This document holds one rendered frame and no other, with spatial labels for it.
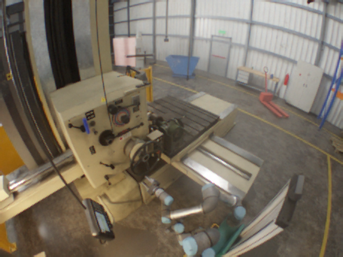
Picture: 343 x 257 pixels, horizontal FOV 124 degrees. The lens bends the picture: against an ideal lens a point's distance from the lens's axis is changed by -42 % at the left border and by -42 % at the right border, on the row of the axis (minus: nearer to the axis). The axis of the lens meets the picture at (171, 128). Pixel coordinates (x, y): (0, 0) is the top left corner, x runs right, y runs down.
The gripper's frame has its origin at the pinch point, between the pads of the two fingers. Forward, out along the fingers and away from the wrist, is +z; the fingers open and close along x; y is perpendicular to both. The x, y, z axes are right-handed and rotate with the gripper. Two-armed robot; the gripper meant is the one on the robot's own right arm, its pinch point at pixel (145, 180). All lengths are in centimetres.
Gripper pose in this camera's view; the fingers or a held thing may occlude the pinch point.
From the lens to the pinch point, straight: 146.7
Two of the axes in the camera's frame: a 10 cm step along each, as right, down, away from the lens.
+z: -7.3, -4.2, 5.4
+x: -4.8, 8.8, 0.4
